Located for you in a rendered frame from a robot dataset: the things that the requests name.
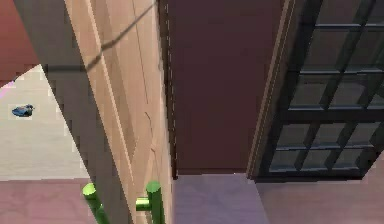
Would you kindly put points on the black framed glass door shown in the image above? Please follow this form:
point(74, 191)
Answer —
point(333, 96)

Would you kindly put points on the small blue object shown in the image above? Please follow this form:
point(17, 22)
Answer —
point(22, 110)

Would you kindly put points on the light wooden room door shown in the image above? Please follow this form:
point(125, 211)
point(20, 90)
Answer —
point(123, 100)

